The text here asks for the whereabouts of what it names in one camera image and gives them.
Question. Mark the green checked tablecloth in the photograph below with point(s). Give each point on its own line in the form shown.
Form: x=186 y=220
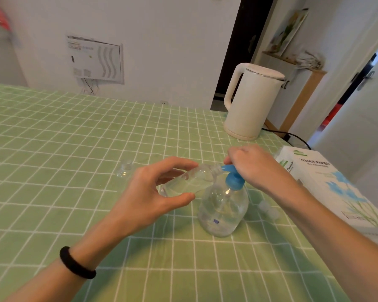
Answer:
x=50 y=179

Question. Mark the crumpled grey paper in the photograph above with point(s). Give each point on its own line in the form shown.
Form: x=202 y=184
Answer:
x=310 y=60

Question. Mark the leaning framed picture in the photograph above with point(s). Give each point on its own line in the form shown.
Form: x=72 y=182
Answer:
x=288 y=32

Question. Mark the small clear plastic bottle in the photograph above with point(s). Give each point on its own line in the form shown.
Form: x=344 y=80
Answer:
x=192 y=182
x=124 y=169

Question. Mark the black wrist band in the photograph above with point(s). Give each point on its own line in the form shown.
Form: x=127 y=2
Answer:
x=75 y=264

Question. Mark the cream electric kettle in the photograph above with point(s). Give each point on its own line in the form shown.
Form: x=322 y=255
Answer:
x=252 y=103

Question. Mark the red object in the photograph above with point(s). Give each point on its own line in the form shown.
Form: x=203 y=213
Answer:
x=332 y=114

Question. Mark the white tissue paper pack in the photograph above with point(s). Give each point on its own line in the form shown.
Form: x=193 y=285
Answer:
x=321 y=182

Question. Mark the person's left hand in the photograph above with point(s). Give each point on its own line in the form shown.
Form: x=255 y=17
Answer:
x=141 y=201

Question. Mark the small white bottle cap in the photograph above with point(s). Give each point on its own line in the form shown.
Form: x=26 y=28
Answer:
x=267 y=209

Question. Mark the person's left forearm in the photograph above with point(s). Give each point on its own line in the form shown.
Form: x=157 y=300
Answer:
x=72 y=264

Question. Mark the large clear bottle blue pump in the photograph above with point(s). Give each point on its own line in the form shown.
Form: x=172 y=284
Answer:
x=223 y=210

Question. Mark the white door wooden side cabinet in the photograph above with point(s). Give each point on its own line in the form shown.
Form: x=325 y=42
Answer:
x=288 y=97

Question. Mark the wooden top white cabinet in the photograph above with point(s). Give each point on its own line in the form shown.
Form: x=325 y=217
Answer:
x=1 y=62

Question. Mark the person's right forearm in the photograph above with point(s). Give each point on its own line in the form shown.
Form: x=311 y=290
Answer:
x=340 y=245

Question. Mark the white wall panel cover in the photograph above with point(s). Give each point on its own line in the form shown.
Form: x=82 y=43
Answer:
x=96 y=59

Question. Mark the person's right hand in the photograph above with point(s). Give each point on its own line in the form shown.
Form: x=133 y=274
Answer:
x=261 y=168

